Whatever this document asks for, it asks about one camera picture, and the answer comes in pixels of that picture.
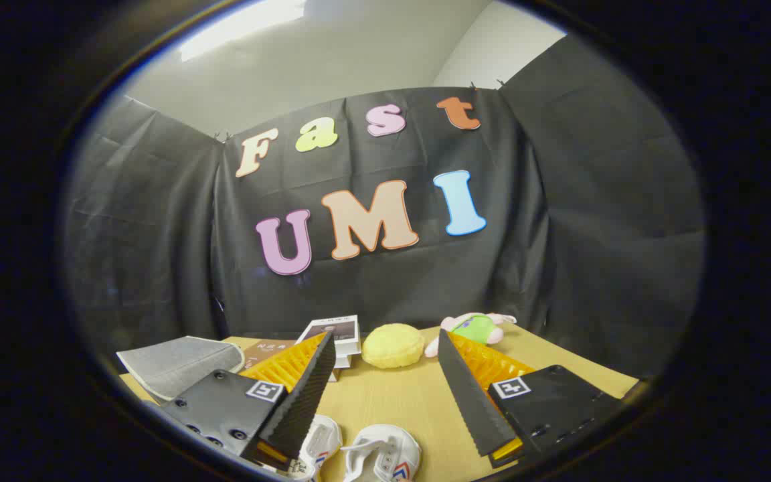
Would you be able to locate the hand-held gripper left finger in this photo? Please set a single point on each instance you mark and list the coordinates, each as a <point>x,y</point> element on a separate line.
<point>305,395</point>

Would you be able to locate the thick white book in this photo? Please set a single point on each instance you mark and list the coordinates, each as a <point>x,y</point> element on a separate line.
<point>347,361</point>

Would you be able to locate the grey fabric storage box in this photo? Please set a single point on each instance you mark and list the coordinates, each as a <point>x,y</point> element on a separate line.
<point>178,365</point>

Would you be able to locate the white book with portrait cover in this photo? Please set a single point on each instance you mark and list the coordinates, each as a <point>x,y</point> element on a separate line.
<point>338,329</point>

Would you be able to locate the white canvas shoe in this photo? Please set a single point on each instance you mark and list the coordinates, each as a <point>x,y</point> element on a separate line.
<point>382,452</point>
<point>322,438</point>

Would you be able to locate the round yellow plush toy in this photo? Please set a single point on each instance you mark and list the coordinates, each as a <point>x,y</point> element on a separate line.
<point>392,345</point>

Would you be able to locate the brown cover book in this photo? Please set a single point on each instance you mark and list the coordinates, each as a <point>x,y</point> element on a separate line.
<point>268,353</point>

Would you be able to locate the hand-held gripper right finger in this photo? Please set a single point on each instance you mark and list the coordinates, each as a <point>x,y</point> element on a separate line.
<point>469,395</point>

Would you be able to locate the pink plush toy green shorts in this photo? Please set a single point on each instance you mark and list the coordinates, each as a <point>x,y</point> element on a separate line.
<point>476,328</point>

